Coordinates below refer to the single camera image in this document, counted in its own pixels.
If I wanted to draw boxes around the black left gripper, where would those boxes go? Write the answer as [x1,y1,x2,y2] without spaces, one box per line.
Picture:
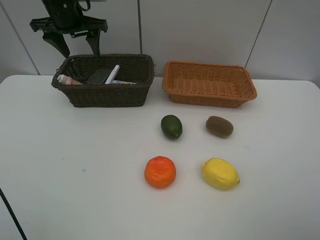
[30,0,108,58]

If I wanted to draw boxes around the pink lotion bottle white cap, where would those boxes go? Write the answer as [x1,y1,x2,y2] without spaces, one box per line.
[57,74,82,86]

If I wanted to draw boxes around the black whiteboard eraser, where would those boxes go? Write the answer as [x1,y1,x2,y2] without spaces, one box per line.
[86,68,112,85]

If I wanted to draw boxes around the white marker pink caps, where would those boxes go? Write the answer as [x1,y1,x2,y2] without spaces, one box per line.
[105,65,120,85]

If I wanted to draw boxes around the white shampoo bottle blue cap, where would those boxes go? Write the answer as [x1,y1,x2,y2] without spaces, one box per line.
[111,80,136,85]

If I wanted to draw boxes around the green avocado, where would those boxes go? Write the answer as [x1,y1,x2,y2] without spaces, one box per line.
[160,114,183,140]

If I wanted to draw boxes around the orange tangerine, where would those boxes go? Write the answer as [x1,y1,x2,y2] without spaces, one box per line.
[144,156,177,189]

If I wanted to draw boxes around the brown kiwi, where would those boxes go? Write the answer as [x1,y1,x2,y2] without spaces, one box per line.
[205,116,234,138]

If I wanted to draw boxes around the yellow lemon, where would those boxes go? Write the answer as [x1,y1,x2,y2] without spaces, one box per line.
[201,158,240,191]

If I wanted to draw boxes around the dark brown wicker basket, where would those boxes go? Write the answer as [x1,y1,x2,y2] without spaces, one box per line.
[51,53,155,108]

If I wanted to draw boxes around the orange wicker basket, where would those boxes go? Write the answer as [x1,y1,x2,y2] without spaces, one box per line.
[162,61,257,108]

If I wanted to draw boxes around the black cable bottom left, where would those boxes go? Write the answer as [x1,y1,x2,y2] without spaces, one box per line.
[0,187,28,240]

